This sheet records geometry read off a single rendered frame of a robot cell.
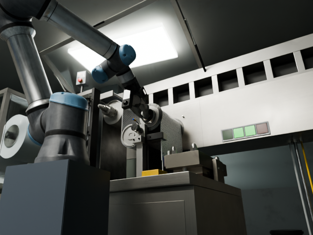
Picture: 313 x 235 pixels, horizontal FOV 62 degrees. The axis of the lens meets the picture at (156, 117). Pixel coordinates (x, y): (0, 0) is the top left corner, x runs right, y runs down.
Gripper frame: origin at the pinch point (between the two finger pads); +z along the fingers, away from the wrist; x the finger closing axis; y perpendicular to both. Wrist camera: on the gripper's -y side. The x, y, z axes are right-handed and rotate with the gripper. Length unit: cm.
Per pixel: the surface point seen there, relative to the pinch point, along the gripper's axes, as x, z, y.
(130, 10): 7, -47, 50
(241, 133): -38, 31, 19
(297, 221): -41, 234, 127
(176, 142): -7.1, 21.4, 6.4
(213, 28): -5, 8, 206
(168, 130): -7.1, 11.9, 4.2
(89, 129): 27.4, -5.0, -8.2
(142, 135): 1.3, 6.2, -6.3
